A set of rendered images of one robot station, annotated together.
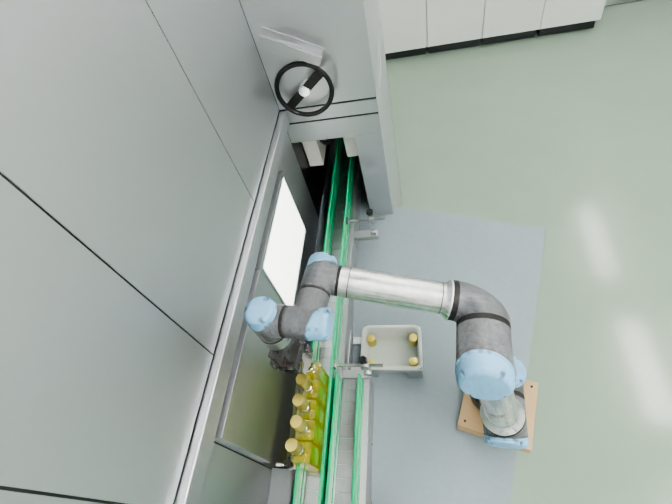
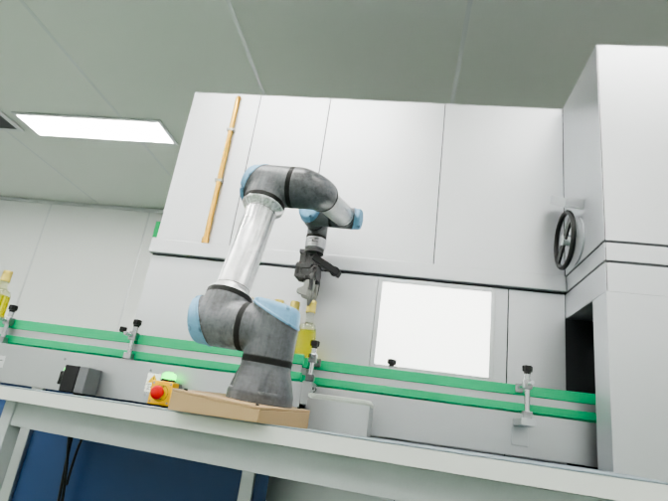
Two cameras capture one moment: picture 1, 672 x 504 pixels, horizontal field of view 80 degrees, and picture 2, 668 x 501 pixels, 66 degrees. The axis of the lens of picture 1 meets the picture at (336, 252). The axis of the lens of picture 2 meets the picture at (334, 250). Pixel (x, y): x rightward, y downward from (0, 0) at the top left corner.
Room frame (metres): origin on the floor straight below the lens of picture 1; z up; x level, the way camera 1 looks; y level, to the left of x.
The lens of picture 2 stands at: (0.22, -1.56, 0.76)
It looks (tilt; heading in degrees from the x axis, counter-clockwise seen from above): 19 degrees up; 79
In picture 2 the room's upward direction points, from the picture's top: 8 degrees clockwise
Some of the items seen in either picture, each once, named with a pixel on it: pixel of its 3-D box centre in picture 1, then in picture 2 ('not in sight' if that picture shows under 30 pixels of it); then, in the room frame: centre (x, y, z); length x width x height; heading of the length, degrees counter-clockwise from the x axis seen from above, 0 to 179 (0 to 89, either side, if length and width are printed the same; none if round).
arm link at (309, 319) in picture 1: (308, 316); (316, 215); (0.47, 0.11, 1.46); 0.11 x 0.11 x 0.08; 64
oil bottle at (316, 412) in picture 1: (313, 415); not in sight; (0.41, 0.23, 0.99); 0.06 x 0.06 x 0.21; 71
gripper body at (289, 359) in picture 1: (285, 349); (309, 265); (0.49, 0.21, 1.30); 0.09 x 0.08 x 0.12; 154
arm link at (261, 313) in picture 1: (267, 319); (317, 225); (0.50, 0.20, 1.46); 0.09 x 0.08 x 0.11; 64
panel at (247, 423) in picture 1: (273, 302); (369, 321); (0.75, 0.25, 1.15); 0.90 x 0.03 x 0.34; 160
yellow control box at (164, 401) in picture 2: not in sight; (164, 394); (0.10, 0.14, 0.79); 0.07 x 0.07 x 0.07; 70
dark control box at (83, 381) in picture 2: not in sight; (80, 381); (-0.16, 0.24, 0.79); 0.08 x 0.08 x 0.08; 70
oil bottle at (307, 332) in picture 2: (317, 378); (304, 353); (0.52, 0.20, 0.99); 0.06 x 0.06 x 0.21; 70
